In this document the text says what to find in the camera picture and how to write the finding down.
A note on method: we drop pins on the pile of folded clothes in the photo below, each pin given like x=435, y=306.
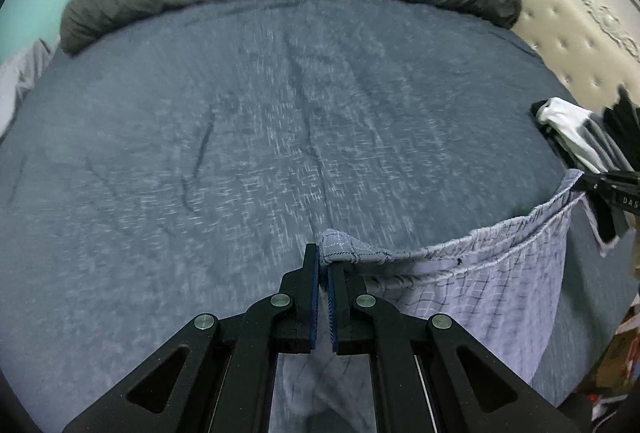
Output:
x=580, y=133

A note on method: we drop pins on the cream tufted headboard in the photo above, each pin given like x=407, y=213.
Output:
x=575, y=13

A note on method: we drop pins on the light grey cloth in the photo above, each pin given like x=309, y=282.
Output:
x=22, y=78

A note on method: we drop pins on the blue checked boxer shorts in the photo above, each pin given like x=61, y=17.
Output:
x=475, y=293

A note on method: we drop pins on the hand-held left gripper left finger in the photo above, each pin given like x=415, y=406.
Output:
x=313, y=308

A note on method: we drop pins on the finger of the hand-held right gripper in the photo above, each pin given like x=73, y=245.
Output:
x=607, y=180

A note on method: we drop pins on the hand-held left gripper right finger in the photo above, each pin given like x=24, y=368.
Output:
x=331, y=313

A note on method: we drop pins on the blue-grey bed sheet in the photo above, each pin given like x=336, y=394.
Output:
x=200, y=138

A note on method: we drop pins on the cardboard box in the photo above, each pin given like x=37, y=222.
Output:
x=617, y=355

